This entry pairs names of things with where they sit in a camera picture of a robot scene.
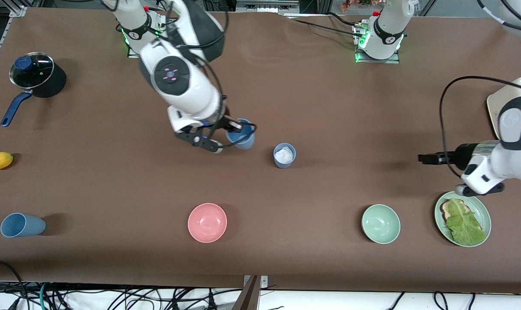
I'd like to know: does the white paper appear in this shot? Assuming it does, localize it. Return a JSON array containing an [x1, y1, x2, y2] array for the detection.
[[275, 146, 293, 164]]

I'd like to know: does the blue cup holding paper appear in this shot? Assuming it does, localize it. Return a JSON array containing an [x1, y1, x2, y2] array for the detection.
[[273, 143, 296, 169]]

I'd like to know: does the toast bread slice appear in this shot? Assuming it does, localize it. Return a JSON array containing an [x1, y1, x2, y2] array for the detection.
[[440, 199, 483, 233]]

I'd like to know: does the beige cutting board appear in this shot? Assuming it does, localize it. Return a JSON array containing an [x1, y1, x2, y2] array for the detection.
[[486, 84, 521, 140]]

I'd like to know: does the light green plate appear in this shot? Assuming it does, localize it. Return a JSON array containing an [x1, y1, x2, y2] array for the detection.
[[434, 191, 492, 248]]

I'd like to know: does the green lettuce leaf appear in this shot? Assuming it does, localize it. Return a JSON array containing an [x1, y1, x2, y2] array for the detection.
[[446, 198, 487, 246]]

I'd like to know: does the brown table cover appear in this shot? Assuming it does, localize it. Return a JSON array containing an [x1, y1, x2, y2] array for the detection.
[[0, 6, 521, 295]]

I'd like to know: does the light green bowl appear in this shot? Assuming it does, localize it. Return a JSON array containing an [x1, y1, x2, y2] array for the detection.
[[361, 204, 401, 245]]

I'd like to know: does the pink bowl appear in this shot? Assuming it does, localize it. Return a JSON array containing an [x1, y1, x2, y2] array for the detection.
[[187, 203, 228, 244]]

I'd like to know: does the grey metal equipment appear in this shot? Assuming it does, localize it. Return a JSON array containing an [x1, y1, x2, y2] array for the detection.
[[234, 0, 300, 14]]

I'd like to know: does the glass lid with blue knob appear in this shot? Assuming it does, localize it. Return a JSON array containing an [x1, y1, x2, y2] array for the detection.
[[9, 52, 55, 90]]

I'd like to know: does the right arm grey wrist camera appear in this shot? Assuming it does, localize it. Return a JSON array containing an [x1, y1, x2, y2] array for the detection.
[[175, 129, 223, 154]]

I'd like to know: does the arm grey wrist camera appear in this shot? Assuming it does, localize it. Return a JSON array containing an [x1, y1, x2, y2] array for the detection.
[[455, 183, 505, 197], [175, 129, 223, 154]]

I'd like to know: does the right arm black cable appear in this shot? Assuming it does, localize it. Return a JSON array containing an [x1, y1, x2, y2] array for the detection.
[[155, 0, 258, 149]]

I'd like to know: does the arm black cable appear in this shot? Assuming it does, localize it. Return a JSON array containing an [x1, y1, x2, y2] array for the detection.
[[155, 0, 258, 149], [440, 0, 521, 178]]

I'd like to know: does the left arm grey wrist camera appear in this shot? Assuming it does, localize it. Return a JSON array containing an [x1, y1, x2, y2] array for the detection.
[[455, 183, 505, 197]]

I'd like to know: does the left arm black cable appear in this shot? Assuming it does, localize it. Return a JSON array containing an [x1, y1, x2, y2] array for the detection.
[[440, 0, 521, 178]]

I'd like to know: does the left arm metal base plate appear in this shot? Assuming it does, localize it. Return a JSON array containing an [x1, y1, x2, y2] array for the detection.
[[354, 22, 401, 65]]

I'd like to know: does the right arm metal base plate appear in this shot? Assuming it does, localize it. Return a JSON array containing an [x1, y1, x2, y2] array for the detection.
[[127, 17, 175, 59]]

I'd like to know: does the silver clamp bracket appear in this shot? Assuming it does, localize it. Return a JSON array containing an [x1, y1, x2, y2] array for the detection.
[[243, 275, 269, 290]]

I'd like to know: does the black pot with blue handle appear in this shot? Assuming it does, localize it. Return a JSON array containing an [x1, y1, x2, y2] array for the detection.
[[0, 52, 67, 128]]

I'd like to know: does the dark mount pole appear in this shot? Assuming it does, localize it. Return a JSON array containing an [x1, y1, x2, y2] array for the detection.
[[231, 276, 261, 310]]

